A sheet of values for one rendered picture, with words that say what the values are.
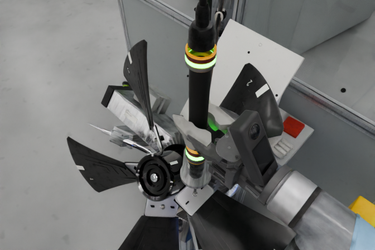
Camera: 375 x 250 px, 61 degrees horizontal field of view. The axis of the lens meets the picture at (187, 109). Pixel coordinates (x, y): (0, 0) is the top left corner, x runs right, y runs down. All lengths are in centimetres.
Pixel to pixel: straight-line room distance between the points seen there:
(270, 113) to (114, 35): 270
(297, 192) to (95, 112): 222
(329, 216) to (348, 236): 3
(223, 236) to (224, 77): 47
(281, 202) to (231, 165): 9
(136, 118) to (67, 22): 260
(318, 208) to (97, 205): 181
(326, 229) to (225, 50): 66
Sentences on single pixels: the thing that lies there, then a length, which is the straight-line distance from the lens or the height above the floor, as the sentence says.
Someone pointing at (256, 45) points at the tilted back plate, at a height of 134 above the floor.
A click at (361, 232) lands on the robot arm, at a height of 152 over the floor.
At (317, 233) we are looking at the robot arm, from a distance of 50.
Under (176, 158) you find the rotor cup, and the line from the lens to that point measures 82.
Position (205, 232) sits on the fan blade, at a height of 118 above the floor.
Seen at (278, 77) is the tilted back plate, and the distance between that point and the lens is 95.
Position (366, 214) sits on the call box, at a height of 107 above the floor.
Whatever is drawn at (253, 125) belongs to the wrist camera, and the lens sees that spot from 45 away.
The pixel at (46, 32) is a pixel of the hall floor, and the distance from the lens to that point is 351.
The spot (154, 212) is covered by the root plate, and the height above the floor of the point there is 110.
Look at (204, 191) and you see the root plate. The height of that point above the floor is 119.
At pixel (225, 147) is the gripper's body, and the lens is 52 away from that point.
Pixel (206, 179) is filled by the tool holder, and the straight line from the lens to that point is 72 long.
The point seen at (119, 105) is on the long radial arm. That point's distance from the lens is 110.
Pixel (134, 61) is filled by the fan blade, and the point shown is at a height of 136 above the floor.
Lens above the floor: 195
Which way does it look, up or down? 51 degrees down
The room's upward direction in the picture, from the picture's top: straight up
